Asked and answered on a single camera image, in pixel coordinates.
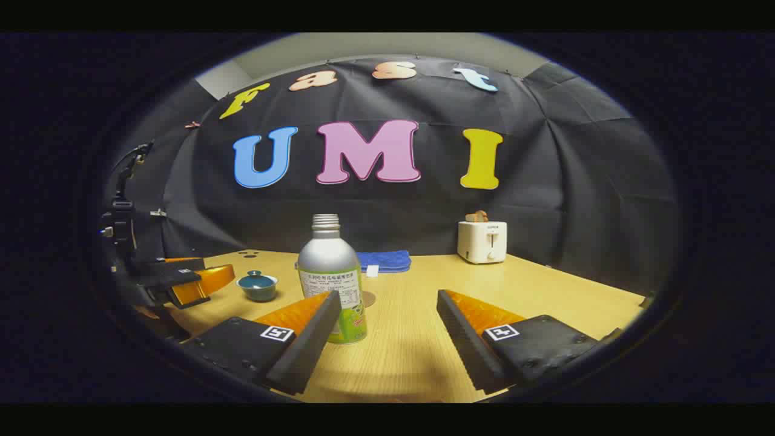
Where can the blue folded towel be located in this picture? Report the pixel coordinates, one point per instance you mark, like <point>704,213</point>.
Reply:
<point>387,261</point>

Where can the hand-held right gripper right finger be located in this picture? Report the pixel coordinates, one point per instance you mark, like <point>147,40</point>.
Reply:
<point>463,345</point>

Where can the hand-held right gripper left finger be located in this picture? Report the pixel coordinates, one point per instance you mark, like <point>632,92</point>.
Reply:
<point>312,345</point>

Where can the black backdrop cloth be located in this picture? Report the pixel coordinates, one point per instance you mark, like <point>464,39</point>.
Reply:
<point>545,181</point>

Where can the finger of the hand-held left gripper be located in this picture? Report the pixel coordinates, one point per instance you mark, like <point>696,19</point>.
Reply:
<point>169,266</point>
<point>181,278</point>

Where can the brown round coaster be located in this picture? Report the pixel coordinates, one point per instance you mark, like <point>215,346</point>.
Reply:
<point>369,299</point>

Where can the silver green water bottle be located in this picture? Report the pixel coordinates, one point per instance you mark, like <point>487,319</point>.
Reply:
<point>330,266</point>

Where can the white toaster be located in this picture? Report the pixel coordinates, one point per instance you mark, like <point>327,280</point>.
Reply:
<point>481,242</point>

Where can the bread slice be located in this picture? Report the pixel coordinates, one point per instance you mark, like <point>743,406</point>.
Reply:
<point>477,216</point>

